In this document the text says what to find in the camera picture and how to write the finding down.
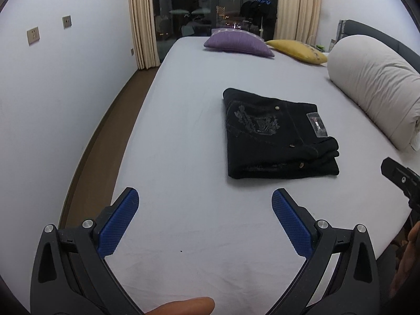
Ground purple cushion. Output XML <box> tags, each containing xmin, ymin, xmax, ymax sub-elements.
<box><xmin>204</xmin><ymin>28</ymin><xmax>275</xmax><ymax>58</ymax></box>

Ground dark glass window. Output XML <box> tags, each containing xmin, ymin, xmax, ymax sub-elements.
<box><xmin>153</xmin><ymin>0</ymin><xmax>278</xmax><ymax>60</ymax></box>

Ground left beige curtain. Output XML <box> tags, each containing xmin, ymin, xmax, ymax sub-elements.
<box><xmin>128</xmin><ymin>0</ymin><xmax>160</xmax><ymax>70</ymax></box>

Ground right hand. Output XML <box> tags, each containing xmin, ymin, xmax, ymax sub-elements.
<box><xmin>389</xmin><ymin>222</ymin><xmax>419</xmax><ymax>298</ymax></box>

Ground beige curtain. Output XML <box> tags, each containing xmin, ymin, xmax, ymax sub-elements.
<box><xmin>273</xmin><ymin>0</ymin><xmax>322</xmax><ymax>46</ymax></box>
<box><xmin>128</xmin><ymin>0</ymin><xmax>160</xmax><ymax>70</ymax></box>

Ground yellow cushion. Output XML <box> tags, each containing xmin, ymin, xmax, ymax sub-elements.
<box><xmin>266</xmin><ymin>39</ymin><xmax>327</xmax><ymax>65</ymax></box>

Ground left hand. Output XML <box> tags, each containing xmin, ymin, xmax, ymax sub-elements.
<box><xmin>146</xmin><ymin>297</ymin><xmax>215</xmax><ymax>315</ymax></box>

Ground white rolled duvet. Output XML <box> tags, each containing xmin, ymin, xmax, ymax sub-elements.
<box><xmin>327</xmin><ymin>35</ymin><xmax>419</xmax><ymax>151</ymax></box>

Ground wall socket plate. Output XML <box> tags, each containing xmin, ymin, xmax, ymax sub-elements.
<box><xmin>26</xmin><ymin>27</ymin><xmax>40</xmax><ymax>46</ymax></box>
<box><xmin>62</xmin><ymin>15</ymin><xmax>72</xmax><ymax>29</ymax></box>

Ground dark grey headboard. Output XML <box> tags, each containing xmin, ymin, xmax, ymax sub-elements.
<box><xmin>336</xmin><ymin>19</ymin><xmax>420</xmax><ymax>72</ymax></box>

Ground black denim pants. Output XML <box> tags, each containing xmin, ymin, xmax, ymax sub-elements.
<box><xmin>223</xmin><ymin>88</ymin><xmax>340</xmax><ymax>179</ymax></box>

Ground white bed mattress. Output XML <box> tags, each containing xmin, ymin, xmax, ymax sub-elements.
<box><xmin>107</xmin><ymin>37</ymin><xmax>419</xmax><ymax>314</ymax></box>

